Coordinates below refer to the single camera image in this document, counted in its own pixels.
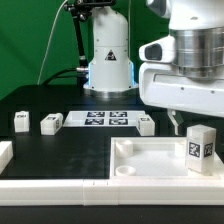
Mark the white U-shaped fence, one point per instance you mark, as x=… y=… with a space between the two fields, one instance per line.
x=123 y=191

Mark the black camera stand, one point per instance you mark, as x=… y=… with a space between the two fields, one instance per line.
x=80 y=11

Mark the white marker base plate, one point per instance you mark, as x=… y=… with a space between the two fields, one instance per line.
x=102 y=118

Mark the white square tabletop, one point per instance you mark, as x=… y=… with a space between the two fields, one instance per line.
x=155 y=158

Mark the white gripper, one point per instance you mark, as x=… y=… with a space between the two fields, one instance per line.
x=162 y=85

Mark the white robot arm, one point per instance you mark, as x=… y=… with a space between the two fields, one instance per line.
x=181 y=71

